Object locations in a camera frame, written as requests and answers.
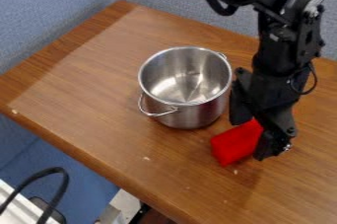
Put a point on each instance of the white device with black part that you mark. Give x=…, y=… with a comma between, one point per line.
x=22, y=211

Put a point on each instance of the red rectangular block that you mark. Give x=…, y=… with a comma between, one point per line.
x=236, y=143

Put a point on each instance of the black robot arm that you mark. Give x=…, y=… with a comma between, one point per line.
x=290, y=26

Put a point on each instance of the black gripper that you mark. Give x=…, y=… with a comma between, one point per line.
x=264, y=95

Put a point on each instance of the stainless steel pot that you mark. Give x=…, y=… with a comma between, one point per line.
x=186, y=83

